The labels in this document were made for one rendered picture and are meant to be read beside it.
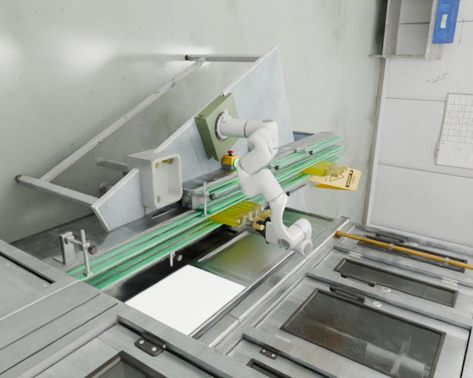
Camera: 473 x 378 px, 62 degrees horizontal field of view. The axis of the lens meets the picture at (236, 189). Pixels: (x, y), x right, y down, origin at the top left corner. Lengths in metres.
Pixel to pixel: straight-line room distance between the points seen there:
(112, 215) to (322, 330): 0.95
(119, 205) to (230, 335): 0.73
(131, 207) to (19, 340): 0.99
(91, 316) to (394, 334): 1.05
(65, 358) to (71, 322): 0.09
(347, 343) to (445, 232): 6.50
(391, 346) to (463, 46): 6.23
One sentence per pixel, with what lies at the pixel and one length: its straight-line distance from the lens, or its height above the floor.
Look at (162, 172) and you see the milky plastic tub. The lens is 1.87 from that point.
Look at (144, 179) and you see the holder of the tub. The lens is 1.79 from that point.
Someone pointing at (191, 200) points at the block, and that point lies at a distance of 1.89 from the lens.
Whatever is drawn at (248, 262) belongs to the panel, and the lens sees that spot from 1.82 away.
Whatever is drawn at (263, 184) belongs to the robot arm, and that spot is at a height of 1.29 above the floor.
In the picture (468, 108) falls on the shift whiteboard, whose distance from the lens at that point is 7.36.
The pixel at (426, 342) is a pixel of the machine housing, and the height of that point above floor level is 1.96.
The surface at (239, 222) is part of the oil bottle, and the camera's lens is 1.89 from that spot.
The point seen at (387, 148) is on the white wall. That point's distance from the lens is 7.68.
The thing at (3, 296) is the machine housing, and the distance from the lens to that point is 1.13.
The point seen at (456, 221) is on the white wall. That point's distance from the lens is 7.80.
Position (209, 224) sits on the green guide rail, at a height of 0.92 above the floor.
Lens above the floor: 2.06
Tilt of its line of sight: 33 degrees down
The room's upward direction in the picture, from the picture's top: 103 degrees clockwise
